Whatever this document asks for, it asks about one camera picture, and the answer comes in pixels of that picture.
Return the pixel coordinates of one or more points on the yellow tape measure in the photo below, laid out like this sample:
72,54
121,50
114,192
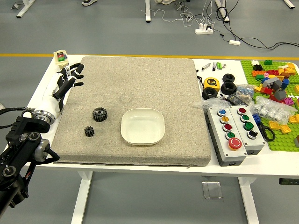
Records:
211,82

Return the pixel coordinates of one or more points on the small black gear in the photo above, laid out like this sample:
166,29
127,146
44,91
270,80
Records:
89,131

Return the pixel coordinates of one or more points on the black toy brick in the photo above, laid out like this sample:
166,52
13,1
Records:
257,67

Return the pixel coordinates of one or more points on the small blue toy brick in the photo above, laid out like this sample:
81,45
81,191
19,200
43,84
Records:
257,117

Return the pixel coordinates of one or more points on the white toy brick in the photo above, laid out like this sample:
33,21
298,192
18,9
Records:
255,62

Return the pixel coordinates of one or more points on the grey five-button control box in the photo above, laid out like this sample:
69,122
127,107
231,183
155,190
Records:
220,142

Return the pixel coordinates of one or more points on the yellow toy brick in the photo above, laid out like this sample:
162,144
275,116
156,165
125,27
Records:
274,125
294,119
285,128

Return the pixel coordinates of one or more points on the black white marker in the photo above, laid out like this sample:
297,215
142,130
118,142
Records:
214,66

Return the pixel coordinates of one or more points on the small silver clip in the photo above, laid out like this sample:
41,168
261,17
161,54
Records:
224,66

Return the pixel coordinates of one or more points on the cream switch box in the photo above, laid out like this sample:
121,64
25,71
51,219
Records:
60,57

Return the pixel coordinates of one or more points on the bag of blue resistors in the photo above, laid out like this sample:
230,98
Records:
245,93

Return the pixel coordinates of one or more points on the pink toy brick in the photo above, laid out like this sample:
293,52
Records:
289,101

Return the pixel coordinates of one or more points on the white table leg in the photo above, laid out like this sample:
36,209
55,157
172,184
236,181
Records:
248,200
81,198

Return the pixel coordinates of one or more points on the green toy baseplate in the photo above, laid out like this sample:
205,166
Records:
282,142

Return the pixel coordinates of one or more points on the silver floor plate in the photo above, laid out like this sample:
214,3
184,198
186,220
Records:
212,190

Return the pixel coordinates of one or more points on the grey-brown cushion mat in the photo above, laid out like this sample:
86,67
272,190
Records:
140,81

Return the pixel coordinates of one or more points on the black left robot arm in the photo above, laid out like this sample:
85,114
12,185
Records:
21,140

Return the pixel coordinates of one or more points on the small white adapter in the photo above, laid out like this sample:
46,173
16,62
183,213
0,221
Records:
234,42

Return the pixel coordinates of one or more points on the grey four-button control box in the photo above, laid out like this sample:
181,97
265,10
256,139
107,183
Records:
257,142

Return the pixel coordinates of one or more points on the black scissors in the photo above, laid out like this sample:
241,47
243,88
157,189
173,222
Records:
262,126

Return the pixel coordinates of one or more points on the brown toy brick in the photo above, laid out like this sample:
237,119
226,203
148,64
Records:
297,141

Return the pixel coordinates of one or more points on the silver metal bracket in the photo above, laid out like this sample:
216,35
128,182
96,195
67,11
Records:
16,5

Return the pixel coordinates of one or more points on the grey sloped toy piece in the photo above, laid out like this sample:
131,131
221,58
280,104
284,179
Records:
272,82

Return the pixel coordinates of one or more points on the silver usb stick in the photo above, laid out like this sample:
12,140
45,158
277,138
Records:
205,66

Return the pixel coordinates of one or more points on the big black gear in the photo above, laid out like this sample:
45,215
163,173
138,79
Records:
97,116

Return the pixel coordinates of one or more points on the clear plastic bag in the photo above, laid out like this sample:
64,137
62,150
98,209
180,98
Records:
211,103

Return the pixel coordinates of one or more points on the flat green toy brick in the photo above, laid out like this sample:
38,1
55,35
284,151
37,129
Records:
259,77

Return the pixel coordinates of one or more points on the long red toy brick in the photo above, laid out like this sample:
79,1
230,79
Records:
273,72

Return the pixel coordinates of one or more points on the black power adapter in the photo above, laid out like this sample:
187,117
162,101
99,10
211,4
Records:
234,99

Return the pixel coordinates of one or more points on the white sneakers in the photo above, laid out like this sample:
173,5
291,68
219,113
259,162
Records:
165,2

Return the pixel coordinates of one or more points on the dark grey sloped brick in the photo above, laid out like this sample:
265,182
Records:
279,94

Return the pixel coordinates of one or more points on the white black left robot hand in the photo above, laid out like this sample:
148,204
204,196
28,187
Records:
50,102

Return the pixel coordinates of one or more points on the white power strip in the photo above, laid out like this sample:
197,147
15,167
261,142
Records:
203,30

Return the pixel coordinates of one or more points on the white square bowl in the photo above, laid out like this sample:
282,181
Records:
142,128

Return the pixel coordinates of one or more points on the tall blue toy brick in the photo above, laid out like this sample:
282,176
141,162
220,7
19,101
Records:
285,83

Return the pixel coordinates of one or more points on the white desk leg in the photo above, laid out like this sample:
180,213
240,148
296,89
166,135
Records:
148,11
223,11
24,9
289,4

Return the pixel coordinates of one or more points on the black table control panel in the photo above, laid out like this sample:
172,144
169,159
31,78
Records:
289,181

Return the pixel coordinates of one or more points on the bag of white parts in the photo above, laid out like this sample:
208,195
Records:
271,110

